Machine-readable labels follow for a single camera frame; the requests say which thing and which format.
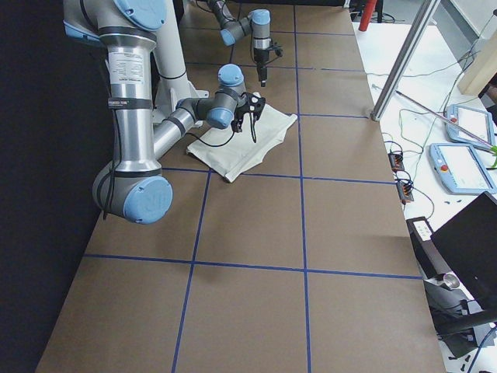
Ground black monitor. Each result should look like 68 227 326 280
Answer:
431 192 496 309

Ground blue teach pendant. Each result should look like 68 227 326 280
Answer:
429 143 496 195
445 104 496 149

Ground far orange black adapter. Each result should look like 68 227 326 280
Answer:
388 152 405 172

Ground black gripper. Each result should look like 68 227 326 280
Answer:
231 103 250 133
254 48 269 86

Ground wooden board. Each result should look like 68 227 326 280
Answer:
457 32 497 96

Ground grey aluminium frame post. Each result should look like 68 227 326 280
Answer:
370 0 440 121

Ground orange black adapter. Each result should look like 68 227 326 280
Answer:
396 179 414 204
388 152 405 172

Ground near orange black adapter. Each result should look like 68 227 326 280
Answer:
396 179 414 204

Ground far blue teach pendant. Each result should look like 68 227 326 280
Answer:
445 104 496 149

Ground near blue teach pendant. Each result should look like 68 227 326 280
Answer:
429 143 496 195

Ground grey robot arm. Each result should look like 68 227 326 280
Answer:
63 1 249 225
207 1 273 87

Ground black box with label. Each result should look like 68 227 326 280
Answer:
406 217 461 291

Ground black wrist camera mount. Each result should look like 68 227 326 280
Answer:
242 92 266 121
269 40 283 59

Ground white camera post base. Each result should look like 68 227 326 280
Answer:
153 0 209 125

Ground cream long-sleeve cat shirt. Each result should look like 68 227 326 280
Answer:
186 105 297 183

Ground red cylinder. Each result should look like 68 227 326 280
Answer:
359 0 377 32

